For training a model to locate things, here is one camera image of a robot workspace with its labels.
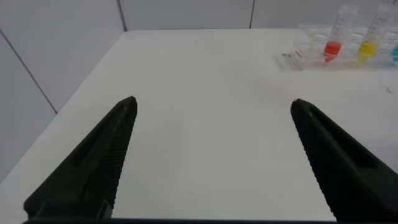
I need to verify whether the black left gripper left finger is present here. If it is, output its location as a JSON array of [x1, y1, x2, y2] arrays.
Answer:
[[23, 95, 139, 220]]

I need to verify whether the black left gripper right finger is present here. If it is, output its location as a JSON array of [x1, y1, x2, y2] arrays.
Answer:
[[290, 98, 398, 223]]

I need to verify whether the test tube with red pigment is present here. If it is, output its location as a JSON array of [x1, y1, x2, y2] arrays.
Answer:
[[322, 4, 360, 63]]

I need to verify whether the test tube with yellow pigment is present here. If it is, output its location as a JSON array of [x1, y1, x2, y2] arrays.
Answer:
[[356, 2, 398, 65]]

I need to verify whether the clear plastic test tube rack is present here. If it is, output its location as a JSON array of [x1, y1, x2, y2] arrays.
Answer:
[[290, 23, 398, 72]]

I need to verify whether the test tube with blue pigment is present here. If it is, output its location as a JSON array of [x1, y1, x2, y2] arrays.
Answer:
[[390, 27, 398, 65]]

